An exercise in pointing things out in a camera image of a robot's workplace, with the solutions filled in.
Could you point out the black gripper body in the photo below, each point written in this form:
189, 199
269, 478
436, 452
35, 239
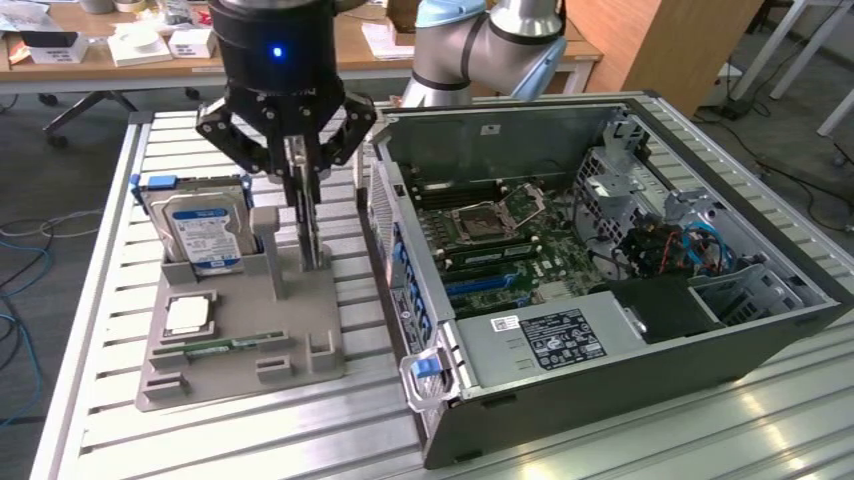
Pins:
280, 70

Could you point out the black Nvidia graphics card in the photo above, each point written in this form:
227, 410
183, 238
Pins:
308, 235

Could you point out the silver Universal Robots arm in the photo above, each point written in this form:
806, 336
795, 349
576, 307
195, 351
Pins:
454, 55

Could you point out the small white box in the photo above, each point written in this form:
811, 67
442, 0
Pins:
189, 45

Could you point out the white paper stack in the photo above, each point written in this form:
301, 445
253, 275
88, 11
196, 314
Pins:
383, 45

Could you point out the hard disk with blue carrier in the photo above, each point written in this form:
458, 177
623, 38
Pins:
203, 235

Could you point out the clear plastic bag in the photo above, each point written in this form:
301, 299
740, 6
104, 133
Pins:
179, 12

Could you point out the cardboard box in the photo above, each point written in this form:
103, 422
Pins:
400, 15

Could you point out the white box with round lid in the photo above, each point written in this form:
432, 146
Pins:
140, 50

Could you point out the black chair base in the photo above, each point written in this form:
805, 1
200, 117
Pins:
73, 114

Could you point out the CPU socket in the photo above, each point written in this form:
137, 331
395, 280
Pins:
480, 222

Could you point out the tape roll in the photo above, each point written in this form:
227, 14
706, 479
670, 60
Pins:
127, 6

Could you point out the wooden desk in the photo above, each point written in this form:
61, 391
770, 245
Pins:
67, 71

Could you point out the grey cup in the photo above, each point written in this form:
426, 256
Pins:
99, 6

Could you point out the green RAM stick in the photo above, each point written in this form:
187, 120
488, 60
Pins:
227, 345
487, 255

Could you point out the metal socket cover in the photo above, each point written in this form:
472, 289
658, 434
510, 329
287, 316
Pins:
544, 205

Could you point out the black-topped white box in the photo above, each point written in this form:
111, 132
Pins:
56, 54

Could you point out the silver CPU chip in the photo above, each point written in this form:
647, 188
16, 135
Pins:
188, 316

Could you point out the grey parts rack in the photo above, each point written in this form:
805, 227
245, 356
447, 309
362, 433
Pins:
247, 320

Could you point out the blue expansion slot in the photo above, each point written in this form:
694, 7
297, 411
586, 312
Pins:
476, 286

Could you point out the orange packet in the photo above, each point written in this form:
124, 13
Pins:
19, 55

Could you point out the loose papers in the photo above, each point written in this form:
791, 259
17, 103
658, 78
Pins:
23, 20

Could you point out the perforated silver disk bay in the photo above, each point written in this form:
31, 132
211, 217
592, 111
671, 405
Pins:
620, 185

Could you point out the silver chipset heatsink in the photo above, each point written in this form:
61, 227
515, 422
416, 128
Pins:
552, 292

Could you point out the blue case latch tab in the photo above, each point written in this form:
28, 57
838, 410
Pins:
428, 369

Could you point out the wooden cabinet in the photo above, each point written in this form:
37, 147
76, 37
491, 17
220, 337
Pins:
667, 50

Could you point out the black fan block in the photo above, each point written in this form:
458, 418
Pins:
643, 250

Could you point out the grey power supply unit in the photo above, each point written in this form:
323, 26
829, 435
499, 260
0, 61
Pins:
494, 360

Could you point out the white box with red dot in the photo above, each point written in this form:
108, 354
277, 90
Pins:
728, 82

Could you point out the black power adapter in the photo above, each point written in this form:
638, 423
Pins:
734, 111

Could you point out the open black PC case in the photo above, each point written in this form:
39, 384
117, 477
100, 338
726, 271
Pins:
600, 400

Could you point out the slotted silver disk bay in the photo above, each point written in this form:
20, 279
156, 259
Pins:
747, 300

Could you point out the white metal table frame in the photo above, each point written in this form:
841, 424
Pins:
763, 50

